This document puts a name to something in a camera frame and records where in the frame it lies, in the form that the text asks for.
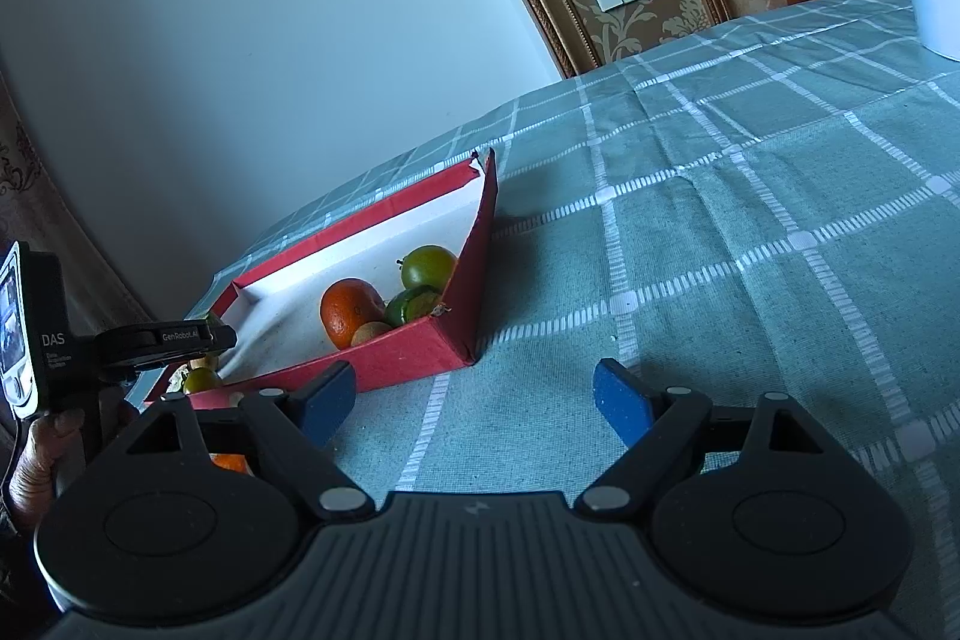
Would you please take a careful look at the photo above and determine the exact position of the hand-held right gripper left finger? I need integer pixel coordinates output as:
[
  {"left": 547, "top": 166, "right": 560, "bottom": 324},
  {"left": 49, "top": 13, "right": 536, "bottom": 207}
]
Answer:
[{"left": 105, "top": 361, "right": 376, "bottom": 521}]

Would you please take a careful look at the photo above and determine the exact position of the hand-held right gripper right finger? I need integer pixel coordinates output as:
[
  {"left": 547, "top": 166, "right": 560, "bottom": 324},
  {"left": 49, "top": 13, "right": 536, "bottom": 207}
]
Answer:
[{"left": 574, "top": 359, "right": 852, "bottom": 521}]

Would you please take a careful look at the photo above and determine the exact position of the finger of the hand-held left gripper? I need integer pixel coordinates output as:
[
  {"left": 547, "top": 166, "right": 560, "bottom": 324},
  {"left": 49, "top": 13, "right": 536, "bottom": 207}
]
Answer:
[{"left": 196, "top": 323, "right": 239, "bottom": 357}]

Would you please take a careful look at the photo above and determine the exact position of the red cardboard box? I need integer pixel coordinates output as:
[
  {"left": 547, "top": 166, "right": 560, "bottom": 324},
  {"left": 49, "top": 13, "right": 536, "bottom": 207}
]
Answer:
[{"left": 142, "top": 147, "right": 500, "bottom": 408}]

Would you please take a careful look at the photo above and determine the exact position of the yellow-green fruit with stem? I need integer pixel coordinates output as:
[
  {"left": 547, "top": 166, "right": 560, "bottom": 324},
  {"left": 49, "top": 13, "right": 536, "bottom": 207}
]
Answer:
[{"left": 394, "top": 245, "right": 458, "bottom": 292}]

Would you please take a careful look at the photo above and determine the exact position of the person's left hand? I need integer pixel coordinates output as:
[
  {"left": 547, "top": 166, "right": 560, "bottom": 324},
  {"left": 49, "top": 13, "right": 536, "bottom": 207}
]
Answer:
[{"left": 7, "top": 407, "right": 87, "bottom": 521}]

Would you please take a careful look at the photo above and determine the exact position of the green cut fruit slice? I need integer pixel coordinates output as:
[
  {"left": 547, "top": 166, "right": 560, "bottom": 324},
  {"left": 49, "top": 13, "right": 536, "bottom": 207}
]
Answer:
[{"left": 385, "top": 284, "right": 443, "bottom": 327}]

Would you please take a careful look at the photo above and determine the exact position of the green checked tablecloth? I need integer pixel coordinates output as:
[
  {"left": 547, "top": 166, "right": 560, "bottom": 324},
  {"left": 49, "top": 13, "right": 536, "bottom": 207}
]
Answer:
[{"left": 120, "top": 0, "right": 960, "bottom": 640}]

